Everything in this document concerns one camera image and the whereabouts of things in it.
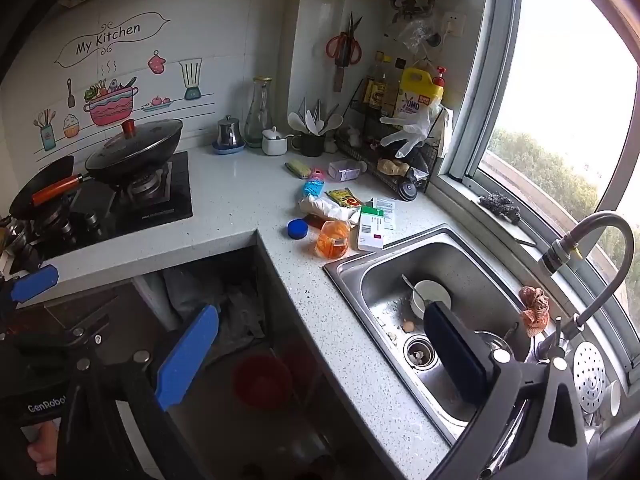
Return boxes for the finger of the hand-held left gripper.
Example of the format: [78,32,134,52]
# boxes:
[10,297,118,356]
[0,264,60,311]

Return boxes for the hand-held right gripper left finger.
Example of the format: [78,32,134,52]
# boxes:
[56,305,221,480]

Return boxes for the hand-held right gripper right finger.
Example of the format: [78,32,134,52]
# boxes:
[424,302,590,480]

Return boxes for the red plastic bucket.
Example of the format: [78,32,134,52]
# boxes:
[232,352,293,413]

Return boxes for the green white medicine box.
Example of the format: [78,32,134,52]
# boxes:
[356,205,386,252]

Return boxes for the white paper leaflet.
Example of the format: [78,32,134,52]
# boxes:
[372,197,396,233]

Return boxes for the yellow seasoning packet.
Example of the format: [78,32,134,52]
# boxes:
[326,188,363,208]

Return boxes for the pink blue packet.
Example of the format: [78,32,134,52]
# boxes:
[302,170,328,200]

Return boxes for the small white purple box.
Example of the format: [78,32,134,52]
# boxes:
[328,159,368,182]

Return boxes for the person's left hand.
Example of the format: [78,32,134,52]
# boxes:
[27,419,62,476]

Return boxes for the white plastic bag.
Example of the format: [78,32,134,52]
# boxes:
[210,285,268,356]

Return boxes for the metal spoon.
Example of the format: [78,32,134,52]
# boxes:
[401,274,431,311]

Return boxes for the orange dish rag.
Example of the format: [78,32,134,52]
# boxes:
[517,286,551,337]

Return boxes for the stainless steel sink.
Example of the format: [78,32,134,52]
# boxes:
[322,223,568,448]

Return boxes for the black gas stove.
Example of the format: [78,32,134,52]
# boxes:
[0,151,194,276]

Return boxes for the metal cabinet panel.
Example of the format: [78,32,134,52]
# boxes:
[255,245,416,480]

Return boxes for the perforated steel steamer plate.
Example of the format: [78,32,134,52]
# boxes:
[572,341,608,415]

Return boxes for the black wok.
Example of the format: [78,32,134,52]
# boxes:
[85,132,184,186]

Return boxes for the steel wool scourer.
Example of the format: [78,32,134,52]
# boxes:
[479,192,522,223]

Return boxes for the black wok lid red knob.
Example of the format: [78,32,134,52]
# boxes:
[92,119,183,161]

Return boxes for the ginger root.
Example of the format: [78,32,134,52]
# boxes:
[376,158,413,177]

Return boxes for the grey flexible faucet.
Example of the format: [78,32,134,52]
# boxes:
[537,211,636,361]

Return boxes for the small steel pot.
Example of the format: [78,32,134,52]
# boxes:
[217,115,244,147]

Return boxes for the white rubber glove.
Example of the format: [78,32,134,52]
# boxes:
[379,100,453,160]

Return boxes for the white sugar bowl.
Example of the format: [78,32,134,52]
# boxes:
[262,127,295,157]

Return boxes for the dark green mug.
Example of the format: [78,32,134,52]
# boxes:
[291,131,327,158]

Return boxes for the glass carafe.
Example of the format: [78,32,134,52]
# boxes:
[245,77,273,149]

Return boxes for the yellow detergent jug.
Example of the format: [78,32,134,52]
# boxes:
[393,66,446,126]

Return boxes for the bunch of white spoons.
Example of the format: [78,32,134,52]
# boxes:
[287,97,345,137]

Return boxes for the dark sauce bottle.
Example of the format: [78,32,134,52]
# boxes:
[380,55,407,117]

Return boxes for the oil bottle yellow label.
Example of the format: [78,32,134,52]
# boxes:
[362,50,388,111]

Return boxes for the hanging clear plastic bag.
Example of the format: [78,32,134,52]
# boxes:
[397,17,443,56]

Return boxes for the red scissors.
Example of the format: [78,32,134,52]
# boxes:
[326,11,363,68]

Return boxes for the black frying pan orange handle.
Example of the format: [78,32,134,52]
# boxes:
[9,155,91,217]

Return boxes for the black wire rack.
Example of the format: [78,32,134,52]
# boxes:
[334,77,451,195]

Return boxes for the cartoon kitchen wall sticker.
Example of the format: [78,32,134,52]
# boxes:
[30,10,218,153]

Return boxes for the window frame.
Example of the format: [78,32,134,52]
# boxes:
[442,0,640,361]

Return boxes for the white wall socket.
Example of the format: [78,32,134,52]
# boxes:
[442,11,467,40]

